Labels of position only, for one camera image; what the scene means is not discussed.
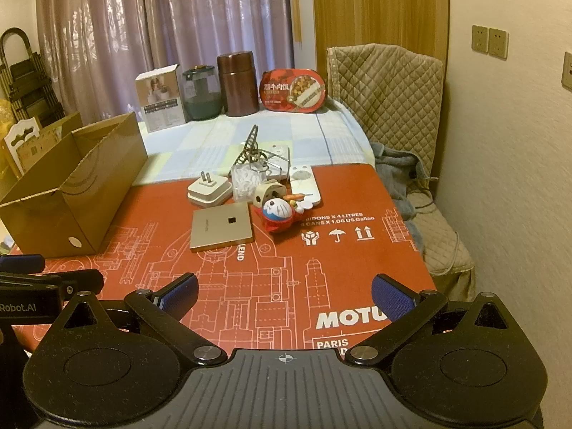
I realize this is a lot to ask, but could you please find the wooden wardrobe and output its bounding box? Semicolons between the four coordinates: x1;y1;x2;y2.
311;0;450;99

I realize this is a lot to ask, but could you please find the purple curtain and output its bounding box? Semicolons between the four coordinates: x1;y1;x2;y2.
36;0;296;121

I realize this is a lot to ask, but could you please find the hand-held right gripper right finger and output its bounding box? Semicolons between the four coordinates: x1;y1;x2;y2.
347;272;514;367

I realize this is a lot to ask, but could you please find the white power adapter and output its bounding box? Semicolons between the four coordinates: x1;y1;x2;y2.
187;171;234;208

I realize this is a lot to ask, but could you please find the chrome metal holder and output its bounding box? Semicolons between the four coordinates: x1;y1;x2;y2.
261;152;293;180

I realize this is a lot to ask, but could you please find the white wooden chair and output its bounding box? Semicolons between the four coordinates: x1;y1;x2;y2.
2;118;43;175

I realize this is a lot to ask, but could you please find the pale checkered tablecloth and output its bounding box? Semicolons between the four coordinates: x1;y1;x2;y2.
134;98;378;186

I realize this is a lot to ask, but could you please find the brown cylindrical canister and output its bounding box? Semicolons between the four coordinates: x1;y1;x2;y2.
217;53;261;118

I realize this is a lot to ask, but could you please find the green glass jar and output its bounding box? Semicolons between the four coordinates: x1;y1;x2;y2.
181;66;223;121

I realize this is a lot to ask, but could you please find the red printed cardboard sheet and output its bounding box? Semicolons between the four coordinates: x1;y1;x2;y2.
9;163;441;354

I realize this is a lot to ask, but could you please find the chair with quilted cover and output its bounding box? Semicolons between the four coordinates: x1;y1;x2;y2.
326;44;477;302

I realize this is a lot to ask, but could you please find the pale wardrobe handle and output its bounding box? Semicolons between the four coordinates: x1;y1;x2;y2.
292;0;305;45

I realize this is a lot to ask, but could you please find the red oval food package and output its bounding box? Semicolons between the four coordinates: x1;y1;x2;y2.
259;68;329;112

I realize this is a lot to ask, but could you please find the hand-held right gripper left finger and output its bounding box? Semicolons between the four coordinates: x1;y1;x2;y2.
57;272;227;367

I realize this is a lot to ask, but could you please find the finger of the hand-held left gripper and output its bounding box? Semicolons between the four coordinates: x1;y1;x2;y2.
0;254;46;274
0;269;105;301

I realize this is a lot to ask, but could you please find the gold square panel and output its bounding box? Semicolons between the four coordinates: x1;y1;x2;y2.
191;201;255;253

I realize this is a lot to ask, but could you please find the printed brown cardboard carton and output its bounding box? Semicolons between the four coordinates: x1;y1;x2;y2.
15;113;83;175

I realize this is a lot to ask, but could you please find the beige plug adapter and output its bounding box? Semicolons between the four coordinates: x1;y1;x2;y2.
251;179;287;208

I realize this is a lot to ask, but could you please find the white product box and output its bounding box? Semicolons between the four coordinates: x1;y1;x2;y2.
135;65;187;134

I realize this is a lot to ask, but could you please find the bag of white pieces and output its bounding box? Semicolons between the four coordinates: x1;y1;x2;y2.
230;164;264;202

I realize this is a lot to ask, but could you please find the white remote control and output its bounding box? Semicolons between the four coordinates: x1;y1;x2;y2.
288;164;322;206

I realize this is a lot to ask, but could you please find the grey cloth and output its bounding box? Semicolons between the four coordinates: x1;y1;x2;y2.
371;140;425;251

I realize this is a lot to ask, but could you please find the brown cardboard box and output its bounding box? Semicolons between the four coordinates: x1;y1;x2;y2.
0;112;149;258

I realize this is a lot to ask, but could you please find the red white small toy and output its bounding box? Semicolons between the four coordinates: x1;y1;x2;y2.
255;193;314;234

